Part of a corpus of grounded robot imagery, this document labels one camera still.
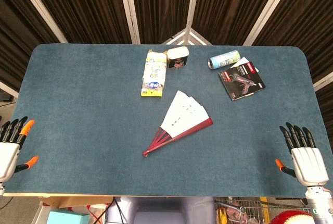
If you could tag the yellow white snack package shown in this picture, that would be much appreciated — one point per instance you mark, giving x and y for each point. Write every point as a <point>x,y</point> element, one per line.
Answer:
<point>154,73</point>

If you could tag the brown pleated partition screen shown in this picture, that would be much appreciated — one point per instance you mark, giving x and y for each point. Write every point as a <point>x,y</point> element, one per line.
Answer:
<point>88,5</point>

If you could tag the small white black box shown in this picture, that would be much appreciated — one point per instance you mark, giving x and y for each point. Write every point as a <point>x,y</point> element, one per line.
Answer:
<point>178,60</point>

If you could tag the purple robot torso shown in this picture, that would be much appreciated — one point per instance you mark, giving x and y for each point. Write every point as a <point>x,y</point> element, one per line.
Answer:
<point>161,211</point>

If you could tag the blue felt table mat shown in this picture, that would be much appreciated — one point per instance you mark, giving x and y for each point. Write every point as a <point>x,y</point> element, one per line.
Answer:
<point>91,119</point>

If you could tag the blue white beverage can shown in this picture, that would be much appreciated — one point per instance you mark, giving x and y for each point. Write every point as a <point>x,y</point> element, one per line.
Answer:
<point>223,59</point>

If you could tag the teal box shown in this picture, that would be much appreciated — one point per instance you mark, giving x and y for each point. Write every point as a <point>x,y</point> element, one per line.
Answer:
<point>69,218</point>

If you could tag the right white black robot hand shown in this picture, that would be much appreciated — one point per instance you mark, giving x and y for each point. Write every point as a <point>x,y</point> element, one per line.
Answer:
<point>309,164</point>

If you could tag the black glue gun package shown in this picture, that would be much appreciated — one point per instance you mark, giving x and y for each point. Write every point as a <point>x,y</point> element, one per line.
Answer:
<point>243,80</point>

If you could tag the red ribbed paper folding fan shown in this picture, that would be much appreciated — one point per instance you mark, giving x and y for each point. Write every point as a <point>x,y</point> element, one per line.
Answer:
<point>182,114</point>

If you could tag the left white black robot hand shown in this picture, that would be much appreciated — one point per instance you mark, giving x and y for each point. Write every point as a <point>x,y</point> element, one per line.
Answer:
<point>7,153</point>

